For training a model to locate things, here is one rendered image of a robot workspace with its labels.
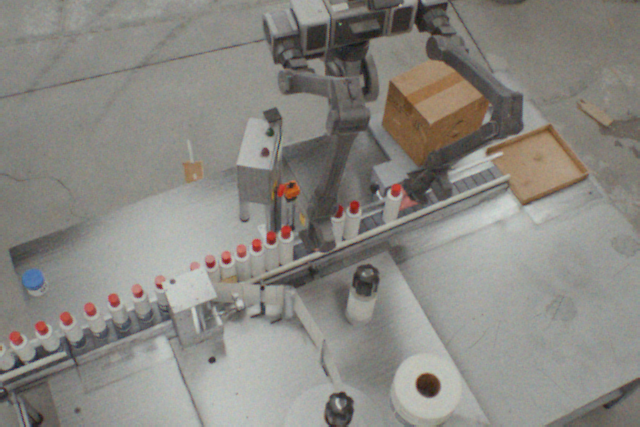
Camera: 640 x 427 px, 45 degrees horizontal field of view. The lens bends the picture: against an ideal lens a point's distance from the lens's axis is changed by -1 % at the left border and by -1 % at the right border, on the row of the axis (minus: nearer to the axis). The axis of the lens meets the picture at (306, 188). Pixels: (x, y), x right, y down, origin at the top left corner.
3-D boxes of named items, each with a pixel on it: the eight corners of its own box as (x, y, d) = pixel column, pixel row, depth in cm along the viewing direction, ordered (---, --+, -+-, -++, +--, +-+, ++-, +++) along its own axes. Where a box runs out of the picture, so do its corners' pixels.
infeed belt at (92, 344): (75, 362, 247) (73, 357, 244) (68, 340, 251) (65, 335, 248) (505, 187, 290) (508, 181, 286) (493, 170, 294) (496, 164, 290)
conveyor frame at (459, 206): (77, 367, 247) (74, 361, 243) (67, 337, 253) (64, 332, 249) (506, 191, 290) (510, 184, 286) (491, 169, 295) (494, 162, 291)
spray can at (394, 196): (386, 227, 274) (393, 196, 257) (379, 215, 276) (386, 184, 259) (399, 222, 275) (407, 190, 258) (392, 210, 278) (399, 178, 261)
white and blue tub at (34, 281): (37, 300, 260) (31, 291, 254) (23, 288, 262) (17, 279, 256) (52, 285, 263) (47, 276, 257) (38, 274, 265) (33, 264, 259)
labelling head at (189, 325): (183, 348, 246) (173, 315, 225) (169, 314, 253) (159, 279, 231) (223, 331, 250) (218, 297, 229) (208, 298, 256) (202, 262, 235)
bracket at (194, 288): (174, 314, 226) (173, 313, 225) (161, 283, 231) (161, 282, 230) (217, 297, 229) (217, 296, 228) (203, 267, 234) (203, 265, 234)
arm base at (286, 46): (298, 55, 248) (299, 29, 238) (306, 74, 244) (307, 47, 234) (272, 61, 247) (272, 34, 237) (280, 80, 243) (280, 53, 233)
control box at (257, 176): (238, 201, 230) (236, 164, 214) (250, 155, 239) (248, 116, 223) (272, 206, 230) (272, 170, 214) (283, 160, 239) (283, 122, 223)
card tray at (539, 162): (522, 205, 287) (525, 199, 283) (485, 153, 299) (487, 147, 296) (586, 177, 295) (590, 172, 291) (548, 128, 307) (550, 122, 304)
